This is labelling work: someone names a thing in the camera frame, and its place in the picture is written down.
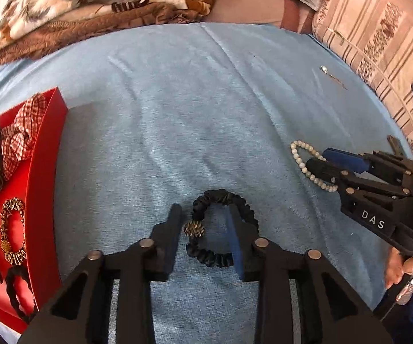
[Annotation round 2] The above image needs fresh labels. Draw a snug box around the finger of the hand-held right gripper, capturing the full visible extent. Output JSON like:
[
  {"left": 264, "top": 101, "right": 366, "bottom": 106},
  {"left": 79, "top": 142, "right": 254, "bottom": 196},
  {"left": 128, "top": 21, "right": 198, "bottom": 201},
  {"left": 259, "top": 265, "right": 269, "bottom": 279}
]
[
  {"left": 306, "top": 158, "right": 412, "bottom": 201},
  {"left": 323, "top": 148, "right": 413, "bottom": 187}
]

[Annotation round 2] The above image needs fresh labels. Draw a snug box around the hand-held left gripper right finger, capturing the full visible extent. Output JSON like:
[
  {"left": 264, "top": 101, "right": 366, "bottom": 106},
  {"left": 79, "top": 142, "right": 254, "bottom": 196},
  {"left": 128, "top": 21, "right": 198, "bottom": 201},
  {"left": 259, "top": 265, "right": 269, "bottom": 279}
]
[{"left": 228, "top": 204, "right": 395, "bottom": 344}]

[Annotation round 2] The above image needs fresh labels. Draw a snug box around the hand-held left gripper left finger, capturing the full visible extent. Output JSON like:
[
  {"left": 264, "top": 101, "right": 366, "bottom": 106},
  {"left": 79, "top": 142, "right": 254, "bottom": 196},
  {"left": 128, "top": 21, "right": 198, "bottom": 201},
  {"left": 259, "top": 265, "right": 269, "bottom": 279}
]
[{"left": 22, "top": 204, "right": 183, "bottom": 344}]

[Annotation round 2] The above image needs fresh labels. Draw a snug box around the white pearl bead bracelet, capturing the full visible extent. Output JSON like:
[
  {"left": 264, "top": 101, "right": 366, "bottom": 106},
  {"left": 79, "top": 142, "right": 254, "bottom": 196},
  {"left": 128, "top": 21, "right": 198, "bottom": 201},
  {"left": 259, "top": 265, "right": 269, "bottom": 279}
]
[{"left": 290, "top": 140, "right": 339, "bottom": 193}]

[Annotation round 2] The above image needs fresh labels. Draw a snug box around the black ruffled hair tie gold bead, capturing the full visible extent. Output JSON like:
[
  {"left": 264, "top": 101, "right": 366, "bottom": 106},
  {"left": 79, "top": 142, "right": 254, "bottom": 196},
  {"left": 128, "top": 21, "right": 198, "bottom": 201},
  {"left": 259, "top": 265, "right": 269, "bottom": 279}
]
[{"left": 184, "top": 189, "right": 259, "bottom": 269}]

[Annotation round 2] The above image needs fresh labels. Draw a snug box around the red tray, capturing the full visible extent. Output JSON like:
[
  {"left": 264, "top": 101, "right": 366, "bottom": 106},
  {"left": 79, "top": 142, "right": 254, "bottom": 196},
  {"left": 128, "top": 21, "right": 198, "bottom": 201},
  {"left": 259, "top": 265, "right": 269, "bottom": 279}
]
[{"left": 0, "top": 87, "right": 69, "bottom": 335}]

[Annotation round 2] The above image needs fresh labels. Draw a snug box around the leopard print hair tie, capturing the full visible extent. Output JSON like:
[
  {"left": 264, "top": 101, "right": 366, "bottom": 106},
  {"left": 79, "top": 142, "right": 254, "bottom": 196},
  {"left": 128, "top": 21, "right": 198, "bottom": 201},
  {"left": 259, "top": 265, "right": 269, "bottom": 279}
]
[{"left": 0, "top": 198, "right": 26, "bottom": 266}]

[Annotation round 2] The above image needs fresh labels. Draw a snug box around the red plaid scrunchie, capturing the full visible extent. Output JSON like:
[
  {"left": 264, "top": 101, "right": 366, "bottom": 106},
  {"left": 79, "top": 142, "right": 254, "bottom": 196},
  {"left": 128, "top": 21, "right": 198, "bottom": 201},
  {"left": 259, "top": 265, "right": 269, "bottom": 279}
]
[{"left": 0, "top": 93, "right": 47, "bottom": 181}]

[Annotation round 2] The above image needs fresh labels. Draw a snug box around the person's right hand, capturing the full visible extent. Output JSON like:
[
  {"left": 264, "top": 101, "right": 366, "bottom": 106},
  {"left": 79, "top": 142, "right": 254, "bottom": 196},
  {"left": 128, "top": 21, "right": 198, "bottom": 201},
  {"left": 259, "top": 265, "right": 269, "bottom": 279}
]
[{"left": 385, "top": 247, "right": 413, "bottom": 298}]

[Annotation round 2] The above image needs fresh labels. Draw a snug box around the small brown clip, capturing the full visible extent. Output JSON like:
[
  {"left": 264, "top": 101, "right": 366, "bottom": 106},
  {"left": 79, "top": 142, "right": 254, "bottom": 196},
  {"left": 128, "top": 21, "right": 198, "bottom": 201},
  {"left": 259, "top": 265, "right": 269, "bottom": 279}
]
[{"left": 387, "top": 135, "right": 405, "bottom": 157}]

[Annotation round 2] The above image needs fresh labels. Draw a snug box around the small pearl hairpin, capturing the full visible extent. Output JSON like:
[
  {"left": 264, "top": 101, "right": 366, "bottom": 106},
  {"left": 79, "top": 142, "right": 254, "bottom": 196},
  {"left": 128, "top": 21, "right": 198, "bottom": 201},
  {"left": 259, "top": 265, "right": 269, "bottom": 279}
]
[{"left": 320, "top": 65, "right": 348, "bottom": 90}]

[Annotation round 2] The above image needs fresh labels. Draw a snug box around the striped beige pillow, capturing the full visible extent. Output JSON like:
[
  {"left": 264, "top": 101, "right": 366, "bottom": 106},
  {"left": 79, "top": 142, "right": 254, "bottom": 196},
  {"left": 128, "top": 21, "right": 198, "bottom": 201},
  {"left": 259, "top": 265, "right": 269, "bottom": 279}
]
[{"left": 312, "top": 0, "right": 413, "bottom": 158}]

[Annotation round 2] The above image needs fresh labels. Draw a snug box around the pink patterned bedsheet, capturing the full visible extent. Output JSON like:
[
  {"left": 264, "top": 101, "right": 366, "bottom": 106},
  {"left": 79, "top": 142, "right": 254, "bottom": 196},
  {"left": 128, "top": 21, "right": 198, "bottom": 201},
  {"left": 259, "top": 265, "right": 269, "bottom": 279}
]
[{"left": 203, "top": 0, "right": 347, "bottom": 34}]

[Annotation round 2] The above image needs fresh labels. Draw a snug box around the brown quilted blanket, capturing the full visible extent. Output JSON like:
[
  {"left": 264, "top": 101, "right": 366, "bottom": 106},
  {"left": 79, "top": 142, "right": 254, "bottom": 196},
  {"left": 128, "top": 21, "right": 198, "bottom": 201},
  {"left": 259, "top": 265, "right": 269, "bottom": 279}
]
[{"left": 0, "top": 0, "right": 207, "bottom": 79}]

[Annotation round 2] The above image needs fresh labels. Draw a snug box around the silver braided cable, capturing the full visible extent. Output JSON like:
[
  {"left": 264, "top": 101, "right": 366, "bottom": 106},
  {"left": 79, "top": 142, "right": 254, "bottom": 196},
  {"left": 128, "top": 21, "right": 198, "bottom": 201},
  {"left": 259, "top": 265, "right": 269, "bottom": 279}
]
[{"left": 395, "top": 269, "right": 413, "bottom": 306}]

